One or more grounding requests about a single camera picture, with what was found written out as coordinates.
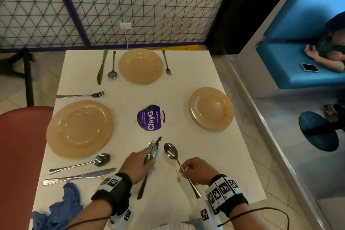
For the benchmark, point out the blue round pedestal base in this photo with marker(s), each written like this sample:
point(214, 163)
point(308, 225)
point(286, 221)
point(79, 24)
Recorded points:
point(318, 135)

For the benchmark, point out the black marker wrist band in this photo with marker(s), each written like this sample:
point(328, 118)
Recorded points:
point(114, 193)
point(226, 196)

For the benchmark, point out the steel table knife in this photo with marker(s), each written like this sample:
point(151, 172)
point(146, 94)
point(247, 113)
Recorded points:
point(80, 176)
point(102, 68)
point(142, 186)

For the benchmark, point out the blue bench seat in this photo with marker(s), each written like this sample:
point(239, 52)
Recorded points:
point(293, 38)

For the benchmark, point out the person's right hand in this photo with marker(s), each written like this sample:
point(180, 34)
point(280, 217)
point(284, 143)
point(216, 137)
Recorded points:
point(200, 170)

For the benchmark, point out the person's left hand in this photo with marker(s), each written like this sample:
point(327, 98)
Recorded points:
point(136, 165)

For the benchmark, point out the person's left forearm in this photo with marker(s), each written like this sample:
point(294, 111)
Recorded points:
point(91, 215)

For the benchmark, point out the round purple sticker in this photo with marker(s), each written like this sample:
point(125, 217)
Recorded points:
point(151, 118)

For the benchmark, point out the blue cloth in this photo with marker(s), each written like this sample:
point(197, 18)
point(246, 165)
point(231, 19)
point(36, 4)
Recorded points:
point(63, 208)

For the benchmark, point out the striped shirt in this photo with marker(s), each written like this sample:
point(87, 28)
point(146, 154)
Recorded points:
point(179, 226)

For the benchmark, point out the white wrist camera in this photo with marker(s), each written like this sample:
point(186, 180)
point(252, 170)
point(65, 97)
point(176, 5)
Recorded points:
point(121, 217)
point(209, 216)

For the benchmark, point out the person's right fingers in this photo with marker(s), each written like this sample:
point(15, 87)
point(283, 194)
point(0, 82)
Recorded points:
point(187, 167)

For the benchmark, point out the white smartphone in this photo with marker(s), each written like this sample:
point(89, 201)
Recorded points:
point(310, 67)

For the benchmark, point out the steel fork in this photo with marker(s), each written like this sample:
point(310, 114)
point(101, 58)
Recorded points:
point(80, 95)
point(167, 65)
point(152, 146)

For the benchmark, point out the white wall outlet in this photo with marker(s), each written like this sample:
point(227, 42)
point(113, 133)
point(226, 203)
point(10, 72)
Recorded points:
point(126, 25)

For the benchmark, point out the black metal stand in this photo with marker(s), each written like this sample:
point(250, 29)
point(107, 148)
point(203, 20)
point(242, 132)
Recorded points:
point(27, 76)

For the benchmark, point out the person's left fingers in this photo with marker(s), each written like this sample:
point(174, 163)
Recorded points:
point(148, 163)

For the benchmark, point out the large tan plate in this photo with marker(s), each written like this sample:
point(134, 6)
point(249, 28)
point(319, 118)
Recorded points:
point(79, 128)

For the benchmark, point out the steel spoon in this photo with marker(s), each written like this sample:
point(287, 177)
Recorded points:
point(171, 151)
point(102, 159)
point(112, 74)

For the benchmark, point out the purple framed mesh fence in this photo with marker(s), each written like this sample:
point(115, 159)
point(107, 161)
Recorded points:
point(113, 3)

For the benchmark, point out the red chair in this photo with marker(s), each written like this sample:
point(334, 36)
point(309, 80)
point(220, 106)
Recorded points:
point(18, 167)

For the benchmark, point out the person's right forearm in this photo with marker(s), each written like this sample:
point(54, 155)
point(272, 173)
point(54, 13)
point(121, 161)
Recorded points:
point(240, 220)

